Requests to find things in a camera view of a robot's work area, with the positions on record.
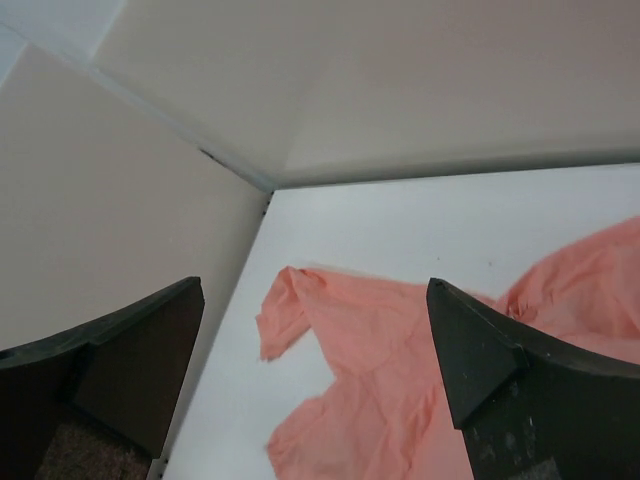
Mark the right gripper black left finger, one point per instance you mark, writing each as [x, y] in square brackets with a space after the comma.
[118, 378]

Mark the salmon pink hooded jacket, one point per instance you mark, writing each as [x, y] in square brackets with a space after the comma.
[385, 416]

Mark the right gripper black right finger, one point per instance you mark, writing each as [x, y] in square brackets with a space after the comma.
[531, 406]

